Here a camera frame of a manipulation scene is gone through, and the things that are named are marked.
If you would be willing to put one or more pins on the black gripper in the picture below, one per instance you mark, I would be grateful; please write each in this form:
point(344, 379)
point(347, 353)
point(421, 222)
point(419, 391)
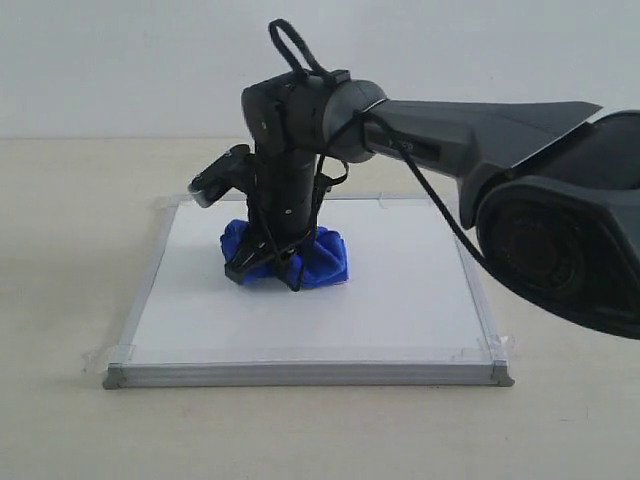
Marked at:
point(287, 226)

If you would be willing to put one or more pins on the clear tape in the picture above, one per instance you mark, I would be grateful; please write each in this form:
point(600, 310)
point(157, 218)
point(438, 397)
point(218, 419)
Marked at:
point(391, 200)
point(97, 361)
point(164, 202)
point(494, 348)

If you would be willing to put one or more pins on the clear tape front right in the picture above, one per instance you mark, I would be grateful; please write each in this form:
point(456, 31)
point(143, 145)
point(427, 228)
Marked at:
point(494, 348)

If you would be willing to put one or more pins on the clear tape back right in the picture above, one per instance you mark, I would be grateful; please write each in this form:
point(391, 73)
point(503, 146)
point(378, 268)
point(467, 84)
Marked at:
point(391, 200)

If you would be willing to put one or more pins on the white board with aluminium frame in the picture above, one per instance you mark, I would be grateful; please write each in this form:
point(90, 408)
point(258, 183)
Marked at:
point(412, 298)

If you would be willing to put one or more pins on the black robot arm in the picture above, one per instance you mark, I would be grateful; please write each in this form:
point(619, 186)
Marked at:
point(550, 189)

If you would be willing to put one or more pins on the blue microfiber cloth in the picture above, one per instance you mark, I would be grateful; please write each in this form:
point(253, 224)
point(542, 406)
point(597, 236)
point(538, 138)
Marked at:
point(327, 261)

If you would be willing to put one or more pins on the clear tape front left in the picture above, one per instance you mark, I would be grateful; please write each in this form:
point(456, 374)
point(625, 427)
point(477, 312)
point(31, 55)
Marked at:
point(97, 361)

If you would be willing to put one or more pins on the clear tape back left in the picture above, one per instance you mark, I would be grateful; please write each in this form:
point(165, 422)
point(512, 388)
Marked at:
point(164, 202)

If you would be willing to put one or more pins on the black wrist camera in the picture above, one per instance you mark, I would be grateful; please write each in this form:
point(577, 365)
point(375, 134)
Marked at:
point(220, 177)

